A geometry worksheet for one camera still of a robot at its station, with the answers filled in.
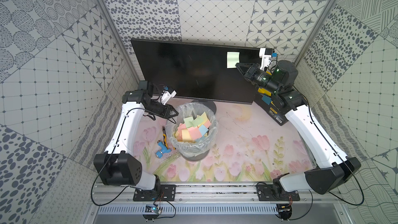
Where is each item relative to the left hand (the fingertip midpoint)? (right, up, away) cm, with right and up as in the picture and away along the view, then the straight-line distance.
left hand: (172, 111), depth 77 cm
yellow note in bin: (+7, -12, -2) cm, 14 cm away
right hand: (+30, +20, -13) cm, 38 cm away
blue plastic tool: (-9, -24, +7) cm, 27 cm away
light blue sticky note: (+16, -9, -1) cm, 18 cm away
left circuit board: (-8, -45, -7) cm, 46 cm away
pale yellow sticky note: (+17, -3, 0) cm, 17 cm away
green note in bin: (+8, -5, +3) cm, 10 cm away
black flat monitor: (+11, +25, +22) cm, 35 cm away
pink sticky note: (+12, -11, -2) cm, 16 cm away
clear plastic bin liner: (+15, -14, -15) cm, 25 cm away
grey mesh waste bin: (+11, -10, -2) cm, 15 cm away
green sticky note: (+13, -6, +2) cm, 14 cm away
